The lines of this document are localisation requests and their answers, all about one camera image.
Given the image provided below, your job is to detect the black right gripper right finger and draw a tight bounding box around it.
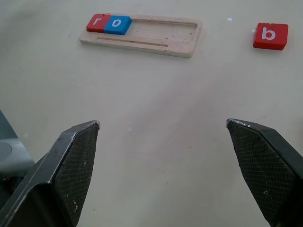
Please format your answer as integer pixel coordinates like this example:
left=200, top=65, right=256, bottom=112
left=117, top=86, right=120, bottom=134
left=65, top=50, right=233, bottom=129
left=225, top=118, right=303, bottom=227

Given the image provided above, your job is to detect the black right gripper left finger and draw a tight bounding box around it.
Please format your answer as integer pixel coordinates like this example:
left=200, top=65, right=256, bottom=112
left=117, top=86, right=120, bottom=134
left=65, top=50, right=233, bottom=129
left=0, top=120, right=101, bottom=227

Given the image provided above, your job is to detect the red tile letter b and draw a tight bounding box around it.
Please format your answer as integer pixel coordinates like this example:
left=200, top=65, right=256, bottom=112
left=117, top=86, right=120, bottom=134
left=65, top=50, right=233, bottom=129
left=252, top=22, right=289, bottom=51

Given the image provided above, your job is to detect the grey robot body part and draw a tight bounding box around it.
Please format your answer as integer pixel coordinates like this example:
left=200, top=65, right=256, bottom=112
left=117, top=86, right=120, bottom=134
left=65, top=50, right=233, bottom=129
left=0, top=109, right=36, bottom=180

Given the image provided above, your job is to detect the red tile letter r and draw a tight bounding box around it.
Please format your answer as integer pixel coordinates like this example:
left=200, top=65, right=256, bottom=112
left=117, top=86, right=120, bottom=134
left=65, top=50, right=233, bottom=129
left=86, top=13, right=111, bottom=33

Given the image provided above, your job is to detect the blue tile letter o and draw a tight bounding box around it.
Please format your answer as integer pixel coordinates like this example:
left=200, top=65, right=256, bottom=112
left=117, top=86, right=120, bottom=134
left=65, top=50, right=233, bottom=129
left=103, top=15, right=133, bottom=36

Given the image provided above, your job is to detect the light wooden letter tray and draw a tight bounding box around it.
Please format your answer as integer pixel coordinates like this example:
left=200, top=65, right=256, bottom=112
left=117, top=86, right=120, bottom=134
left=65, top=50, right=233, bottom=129
left=78, top=13, right=204, bottom=59

